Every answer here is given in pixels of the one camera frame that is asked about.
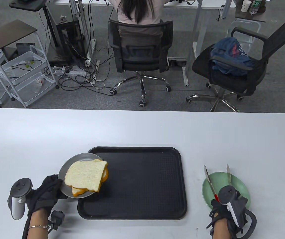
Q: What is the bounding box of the person's right hand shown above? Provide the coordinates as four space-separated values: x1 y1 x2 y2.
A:
206 190 249 236

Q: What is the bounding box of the person's left hand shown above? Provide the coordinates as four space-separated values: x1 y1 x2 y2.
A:
27 174 68 218

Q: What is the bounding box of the toast slice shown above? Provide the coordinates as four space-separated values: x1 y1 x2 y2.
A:
72 159 109 198
64 161 108 192

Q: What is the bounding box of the metal kitchen tongs red handle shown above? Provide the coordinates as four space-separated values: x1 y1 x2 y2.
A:
203 164 232 202

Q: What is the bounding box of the grey metal plate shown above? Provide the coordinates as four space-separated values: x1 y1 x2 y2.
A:
58 153 106 199

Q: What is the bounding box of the black food tray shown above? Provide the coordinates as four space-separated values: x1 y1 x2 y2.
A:
77 146 188 221

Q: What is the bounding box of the person's left forearm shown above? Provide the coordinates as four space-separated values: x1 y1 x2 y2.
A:
26 209 50 239

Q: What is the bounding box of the person's right forearm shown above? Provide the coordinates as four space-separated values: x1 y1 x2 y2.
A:
211 219 230 239

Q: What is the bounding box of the grey white right controller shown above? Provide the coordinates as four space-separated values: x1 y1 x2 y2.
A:
218 185 257 238

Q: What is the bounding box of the grey white controller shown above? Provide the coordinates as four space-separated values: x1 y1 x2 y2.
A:
218 185 257 238
7 178 33 221

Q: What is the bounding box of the grey white left controller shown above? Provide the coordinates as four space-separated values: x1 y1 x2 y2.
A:
7 178 33 221

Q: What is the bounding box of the green plate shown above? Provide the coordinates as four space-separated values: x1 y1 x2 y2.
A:
202 172 251 211

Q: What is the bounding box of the crumpled plastic bottle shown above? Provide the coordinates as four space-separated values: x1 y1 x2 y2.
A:
34 76 45 94

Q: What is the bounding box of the white power strip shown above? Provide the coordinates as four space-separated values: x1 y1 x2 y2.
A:
53 67 89 75

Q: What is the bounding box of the black office chair with armrests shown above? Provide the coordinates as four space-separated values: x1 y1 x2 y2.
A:
186 9 285 113

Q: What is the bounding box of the black computer tower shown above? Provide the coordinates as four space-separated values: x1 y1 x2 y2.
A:
50 19 88 66

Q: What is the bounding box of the dark wooden side table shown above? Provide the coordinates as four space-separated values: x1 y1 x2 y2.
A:
0 19 38 54

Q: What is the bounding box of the black mesh office chair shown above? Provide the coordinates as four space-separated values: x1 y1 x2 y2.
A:
107 19 174 108

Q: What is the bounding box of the white office desk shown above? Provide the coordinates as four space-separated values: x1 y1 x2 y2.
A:
54 0 236 86

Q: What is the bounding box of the dark small table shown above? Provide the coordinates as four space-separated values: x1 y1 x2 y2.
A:
235 0 280 23

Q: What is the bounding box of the white paper cup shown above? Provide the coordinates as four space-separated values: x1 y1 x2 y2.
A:
241 0 252 13

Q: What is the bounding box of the clear plastic bottle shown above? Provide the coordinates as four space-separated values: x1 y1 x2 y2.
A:
249 0 261 15

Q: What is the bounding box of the white wire cart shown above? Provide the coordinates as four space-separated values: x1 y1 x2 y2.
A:
0 45 60 108

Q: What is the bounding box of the tangle of black cables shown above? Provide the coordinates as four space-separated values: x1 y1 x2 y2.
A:
43 0 118 96

